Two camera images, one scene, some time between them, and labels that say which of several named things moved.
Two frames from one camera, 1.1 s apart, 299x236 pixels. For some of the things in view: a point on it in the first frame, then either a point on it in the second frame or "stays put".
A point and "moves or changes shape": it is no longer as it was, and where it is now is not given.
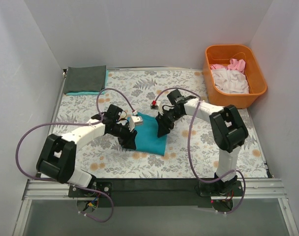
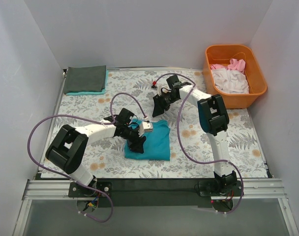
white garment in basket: [229, 81] stays put
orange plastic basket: [232, 75] stays put
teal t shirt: [147, 140] moves or changes shape
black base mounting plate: [153, 192] stays put
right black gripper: [163, 120] to [162, 103]
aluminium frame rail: [264, 189] stays put
